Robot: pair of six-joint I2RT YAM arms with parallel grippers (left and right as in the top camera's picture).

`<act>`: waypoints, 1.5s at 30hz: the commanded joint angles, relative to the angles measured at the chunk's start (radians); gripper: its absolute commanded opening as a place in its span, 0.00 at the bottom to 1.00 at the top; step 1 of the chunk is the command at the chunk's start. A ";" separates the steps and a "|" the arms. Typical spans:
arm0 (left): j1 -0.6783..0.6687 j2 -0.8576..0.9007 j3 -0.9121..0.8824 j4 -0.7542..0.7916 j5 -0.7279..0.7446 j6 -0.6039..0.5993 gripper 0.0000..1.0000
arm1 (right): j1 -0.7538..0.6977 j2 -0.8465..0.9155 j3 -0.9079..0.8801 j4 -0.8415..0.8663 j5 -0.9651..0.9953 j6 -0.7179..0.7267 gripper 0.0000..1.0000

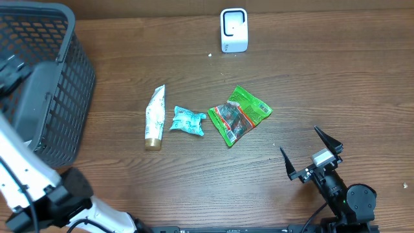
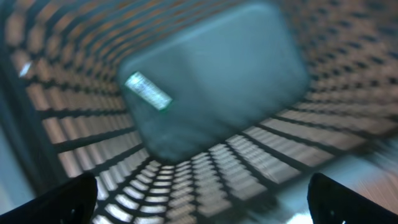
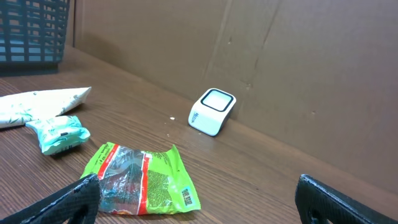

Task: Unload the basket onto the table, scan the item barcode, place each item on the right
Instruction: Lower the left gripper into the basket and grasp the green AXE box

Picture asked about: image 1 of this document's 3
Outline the grey plastic shopping basket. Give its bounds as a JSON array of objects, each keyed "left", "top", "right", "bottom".
[{"left": 1, "top": 1, "right": 96, "bottom": 168}]

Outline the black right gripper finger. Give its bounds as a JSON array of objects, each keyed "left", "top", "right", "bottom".
[
  {"left": 279, "top": 147, "right": 296, "bottom": 180},
  {"left": 314, "top": 126, "right": 343, "bottom": 155}
]

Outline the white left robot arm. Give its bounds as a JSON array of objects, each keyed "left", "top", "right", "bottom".
[{"left": 1, "top": 53, "right": 148, "bottom": 232}]

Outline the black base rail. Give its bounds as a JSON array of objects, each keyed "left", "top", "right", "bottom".
[{"left": 151, "top": 225, "right": 380, "bottom": 233}]

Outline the green haribo candy bag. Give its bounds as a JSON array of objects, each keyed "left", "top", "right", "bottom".
[{"left": 208, "top": 85, "right": 273, "bottom": 147}]

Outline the teal packet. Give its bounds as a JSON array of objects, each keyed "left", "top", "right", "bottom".
[{"left": 170, "top": 106, "right": 206, "bottom": 136}]

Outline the white tube with gold cap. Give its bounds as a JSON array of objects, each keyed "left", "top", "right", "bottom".
[{"left": 145, "top": 85, "right": 166, "bottom": 151}]

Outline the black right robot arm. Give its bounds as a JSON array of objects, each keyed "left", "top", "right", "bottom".
[{"left": 280, "top": 126, "right": 379, "bottom": 232}]

